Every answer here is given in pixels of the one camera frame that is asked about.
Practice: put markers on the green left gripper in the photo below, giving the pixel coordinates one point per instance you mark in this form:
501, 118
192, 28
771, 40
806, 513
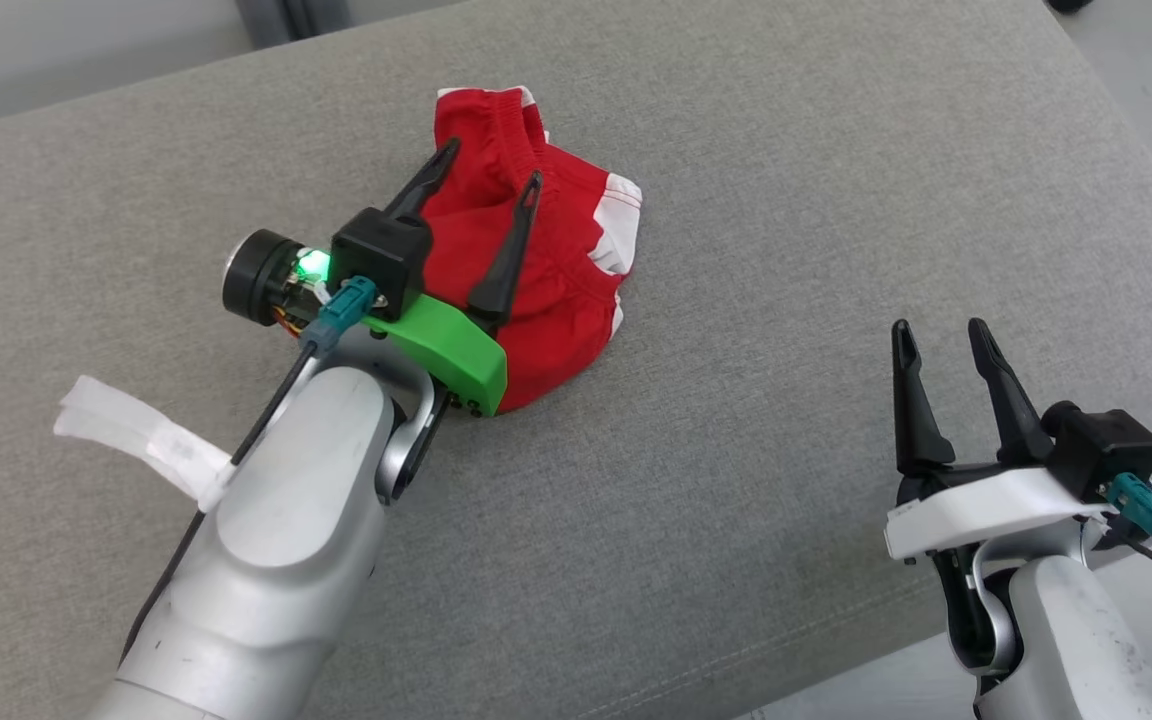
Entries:
456, 355

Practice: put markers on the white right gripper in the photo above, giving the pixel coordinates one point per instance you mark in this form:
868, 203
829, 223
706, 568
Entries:
976, 505

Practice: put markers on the red shorts with white trim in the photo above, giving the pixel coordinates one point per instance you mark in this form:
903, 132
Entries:
556, 270

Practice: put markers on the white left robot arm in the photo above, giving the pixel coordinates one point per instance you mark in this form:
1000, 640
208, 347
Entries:
276, 560

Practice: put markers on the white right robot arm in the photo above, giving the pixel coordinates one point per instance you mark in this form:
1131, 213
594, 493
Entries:
1076, 640

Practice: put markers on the black left gripper motor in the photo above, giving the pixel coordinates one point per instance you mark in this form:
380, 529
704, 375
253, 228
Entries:
256, 278

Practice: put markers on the white tape strip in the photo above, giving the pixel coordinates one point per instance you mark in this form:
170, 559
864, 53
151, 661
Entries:
136, 430

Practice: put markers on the small black object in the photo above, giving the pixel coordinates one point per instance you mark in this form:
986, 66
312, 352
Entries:
1069, 4

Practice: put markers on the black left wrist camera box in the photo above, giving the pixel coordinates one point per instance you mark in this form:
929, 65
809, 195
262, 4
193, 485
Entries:
381, 250

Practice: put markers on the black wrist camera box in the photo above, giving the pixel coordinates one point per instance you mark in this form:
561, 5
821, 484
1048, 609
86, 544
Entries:
1101, 450
381, 250

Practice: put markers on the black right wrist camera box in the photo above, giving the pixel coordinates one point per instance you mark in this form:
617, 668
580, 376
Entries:
1101, 450

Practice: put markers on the teal left camera connector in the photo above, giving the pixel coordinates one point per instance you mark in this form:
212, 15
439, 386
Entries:
341, 315

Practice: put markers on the teal camera connector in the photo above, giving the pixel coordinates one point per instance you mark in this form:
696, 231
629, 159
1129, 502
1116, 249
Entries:
1146, 510
341, 315

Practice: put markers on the teal right camera connector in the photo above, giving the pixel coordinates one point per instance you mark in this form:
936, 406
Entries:
1146, 510

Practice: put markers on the grey partition post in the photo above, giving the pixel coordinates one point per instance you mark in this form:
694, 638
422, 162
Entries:
291, 18

